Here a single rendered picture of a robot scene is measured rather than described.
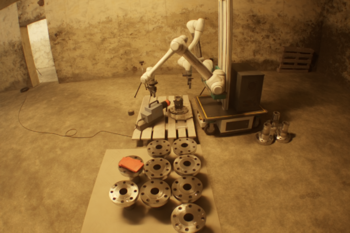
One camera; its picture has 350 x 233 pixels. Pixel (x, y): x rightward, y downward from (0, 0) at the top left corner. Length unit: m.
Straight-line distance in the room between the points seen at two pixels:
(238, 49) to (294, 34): 1.92
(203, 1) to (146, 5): 1.42
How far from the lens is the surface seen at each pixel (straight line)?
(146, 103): 3.04
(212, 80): 1.89
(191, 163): 1.75
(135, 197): 1.56
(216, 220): 1.69
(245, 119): 2.44
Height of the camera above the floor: 1.53
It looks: 27 degrees down
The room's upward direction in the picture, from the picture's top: 3 degrees counter-clockwise
